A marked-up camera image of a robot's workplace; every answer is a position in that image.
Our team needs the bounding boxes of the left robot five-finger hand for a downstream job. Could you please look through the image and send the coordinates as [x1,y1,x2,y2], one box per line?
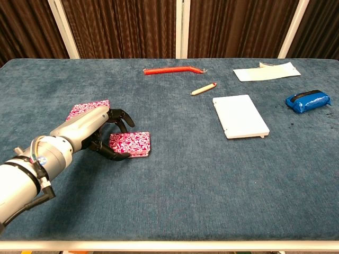
[50,106,135,162]

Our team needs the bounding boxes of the pink white patterned box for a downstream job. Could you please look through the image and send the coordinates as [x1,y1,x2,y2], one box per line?
[65,99,111,122]
[109,131,151,159]

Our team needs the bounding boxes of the red bent stick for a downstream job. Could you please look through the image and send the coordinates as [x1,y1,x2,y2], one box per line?
[143,66,208,76]

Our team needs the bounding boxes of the brown pleated screen panel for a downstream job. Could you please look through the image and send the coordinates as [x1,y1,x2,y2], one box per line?
[60,0,183,59]
[278,0,339,59]
[182,0,300,59]
[0,0,81,67]

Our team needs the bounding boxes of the blue fabric table mat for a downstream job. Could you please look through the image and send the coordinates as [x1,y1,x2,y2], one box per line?
[0,58,339,241]

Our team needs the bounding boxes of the short wooden pencil stub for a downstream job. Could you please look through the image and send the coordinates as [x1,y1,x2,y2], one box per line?
[190,82,218,96]

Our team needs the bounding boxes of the white notepad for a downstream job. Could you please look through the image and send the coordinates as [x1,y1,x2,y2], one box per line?
[212,94,271,140]

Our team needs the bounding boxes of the white paper envelope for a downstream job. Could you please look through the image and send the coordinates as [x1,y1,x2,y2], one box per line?
[233,61,302,83]

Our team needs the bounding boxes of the blue zippered pouch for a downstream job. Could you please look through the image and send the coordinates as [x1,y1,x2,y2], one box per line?
[285,89,332,114]

